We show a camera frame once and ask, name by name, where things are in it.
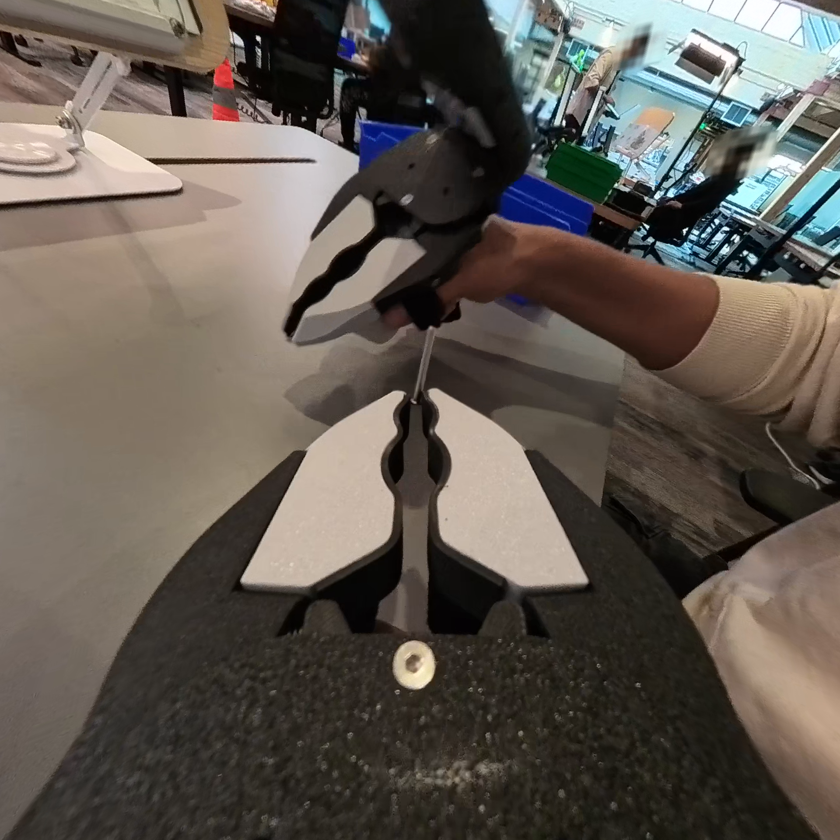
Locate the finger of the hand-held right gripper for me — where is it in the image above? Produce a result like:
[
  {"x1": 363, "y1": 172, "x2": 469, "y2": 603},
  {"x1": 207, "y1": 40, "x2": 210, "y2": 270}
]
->
[
  {"x1": 289, "y1": 194, "x2": 379, "y2": 324},
  {"x1": 289, "y1": 236, "x2": 427, "y2": 347}
]

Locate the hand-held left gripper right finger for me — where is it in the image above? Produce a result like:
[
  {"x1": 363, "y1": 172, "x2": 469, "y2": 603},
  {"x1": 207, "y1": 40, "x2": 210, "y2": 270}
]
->
[{"x1": 420, "y1": 388, "x2": 589, "y2": 634}]

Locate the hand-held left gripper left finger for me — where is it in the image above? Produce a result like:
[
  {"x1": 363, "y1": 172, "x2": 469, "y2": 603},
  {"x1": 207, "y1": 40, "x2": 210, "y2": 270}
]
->
[{"x1": 240, "y1": 390, "x2": 413, "y2": 634}]

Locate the long metal bolt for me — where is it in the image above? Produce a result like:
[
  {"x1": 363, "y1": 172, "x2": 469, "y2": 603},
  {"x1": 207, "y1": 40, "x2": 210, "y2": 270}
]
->
[{"x1": 410, "y1": 327, "x2": 435, "y2": 404}]

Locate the person's right forearm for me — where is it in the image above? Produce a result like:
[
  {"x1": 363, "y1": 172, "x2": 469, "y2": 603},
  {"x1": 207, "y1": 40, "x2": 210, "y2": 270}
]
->
[{"x1": 538, "y1": 236, "x2": 840, "y2": 452}]

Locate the person's right hand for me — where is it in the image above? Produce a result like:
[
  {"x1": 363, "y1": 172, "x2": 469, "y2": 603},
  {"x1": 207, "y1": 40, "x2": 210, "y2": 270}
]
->
[{"x1": 440, "y1": 217, "x2": 548, "y2": 308}]

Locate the blue plastic shelf bin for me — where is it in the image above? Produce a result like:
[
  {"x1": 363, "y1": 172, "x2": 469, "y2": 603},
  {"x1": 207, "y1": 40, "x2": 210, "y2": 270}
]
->
[{"x1": 357, "y1": 118, "x2": 595, "y2": 327}]

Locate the green plastic bin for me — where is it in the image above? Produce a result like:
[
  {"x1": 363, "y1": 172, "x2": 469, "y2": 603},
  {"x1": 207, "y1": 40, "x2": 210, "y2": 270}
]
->
[{"x1": 546, "y1": 141, "x2": 625, "y2": 205}]

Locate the wooden office desk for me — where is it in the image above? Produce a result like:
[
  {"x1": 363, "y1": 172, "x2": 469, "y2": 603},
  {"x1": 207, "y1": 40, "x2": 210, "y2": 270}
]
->
[
  {"x1": 525, "y1": 167, "x2": 648, "y2": 248},
  {"x1": 705, "y1": 197, "x2": 840, "y2": 284}
]

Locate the orange traffic cone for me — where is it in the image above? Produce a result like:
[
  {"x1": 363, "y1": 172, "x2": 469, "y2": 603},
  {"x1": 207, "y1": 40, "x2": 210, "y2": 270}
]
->
[{"x1": 210, "y1": 59, "x2": 241, "y2": 123}]

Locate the white metal display stand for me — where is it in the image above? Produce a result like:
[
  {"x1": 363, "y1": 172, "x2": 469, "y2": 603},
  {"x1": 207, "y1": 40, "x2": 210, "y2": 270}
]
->
[{"x1": 0, "y1": 0, "x2": 206, "y2": 209}]

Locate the black studio light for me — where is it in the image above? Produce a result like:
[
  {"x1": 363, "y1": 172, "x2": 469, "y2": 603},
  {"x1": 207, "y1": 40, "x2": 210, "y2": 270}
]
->
[{"x1": 673, "y1": 28, "x2": 749, "y2": 85}]

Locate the person's cream sweater torso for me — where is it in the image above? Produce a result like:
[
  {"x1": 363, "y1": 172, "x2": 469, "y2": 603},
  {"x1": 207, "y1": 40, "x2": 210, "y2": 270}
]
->
[{"x1": 682, "y1": 502, "x2": 840, "y2": 840}]

